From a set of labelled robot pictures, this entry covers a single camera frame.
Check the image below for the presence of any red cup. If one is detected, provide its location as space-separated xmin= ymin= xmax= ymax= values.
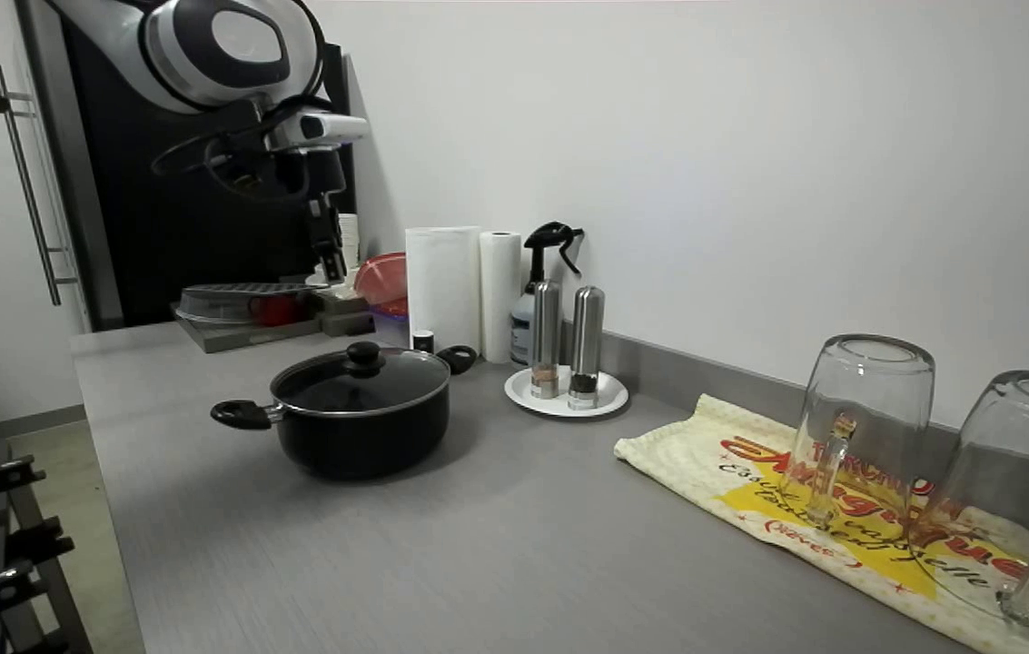
xmin=249 ymin=294 xmax=304 ymax=328

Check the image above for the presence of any steel bar door handle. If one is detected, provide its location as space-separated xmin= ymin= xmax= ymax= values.
xmin=0 ymin=63 xmax=84 ymax=307

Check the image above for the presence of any grey tray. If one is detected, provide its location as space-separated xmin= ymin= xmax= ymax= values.
xmin=173 ymin=289 xmax=375 ymax=354

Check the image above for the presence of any steel grinder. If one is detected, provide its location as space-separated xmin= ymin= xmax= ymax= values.
xmin=529 ymin=279 xmax=563 ymax=400
xmin=568 ymin=285 xmax=607 ymax=411

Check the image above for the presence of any red plastic bowl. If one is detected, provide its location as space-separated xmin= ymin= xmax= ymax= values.
xmin=352 ymin=252 xmax=409 ymax=307

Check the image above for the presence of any spray bottle with black trigger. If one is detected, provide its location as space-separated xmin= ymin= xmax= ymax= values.
xmin=510 ymin=221 xmax=586 ymax=367

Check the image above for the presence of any stack of white cups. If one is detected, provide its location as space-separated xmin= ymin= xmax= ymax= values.
xmin=336 ymin=213 xmax=361 ymax=275

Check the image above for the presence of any black pot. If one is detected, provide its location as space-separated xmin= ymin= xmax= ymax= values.
xmin=210 ymin=345 xmax=479 ymax=481

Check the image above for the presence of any white plate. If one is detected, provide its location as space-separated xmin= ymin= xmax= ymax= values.
xmin=504 ymin=364 xmax=630 ymax=420

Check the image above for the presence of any glass mug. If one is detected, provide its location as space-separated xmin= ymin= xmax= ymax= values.
xmin=907 ymin=370 xmax=1029 ymax=630
xmin=777 ymin=333 xmax=937 ymax=539

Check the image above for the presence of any black cabinet panel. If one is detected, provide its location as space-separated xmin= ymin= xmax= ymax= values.
xmin=16 ymin=0 xmax=361 ymax=331

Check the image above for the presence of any wide paper towel roll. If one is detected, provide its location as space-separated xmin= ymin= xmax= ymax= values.
xmin=405 ymin=226 xmax=483 ymax=356

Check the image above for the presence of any narrow paper towel roll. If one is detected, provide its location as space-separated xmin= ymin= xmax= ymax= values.
xmin=479 ymin=231 xmax=524 ymax=365

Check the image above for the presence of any glass lid with black knob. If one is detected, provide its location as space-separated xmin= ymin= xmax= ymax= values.
xmin=271 ymin=342 xmax=451 ymax=418

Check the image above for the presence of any printed tea towel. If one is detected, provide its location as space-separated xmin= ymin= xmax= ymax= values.
xmin=613 ymin=392 xmax=1029 ymax=654

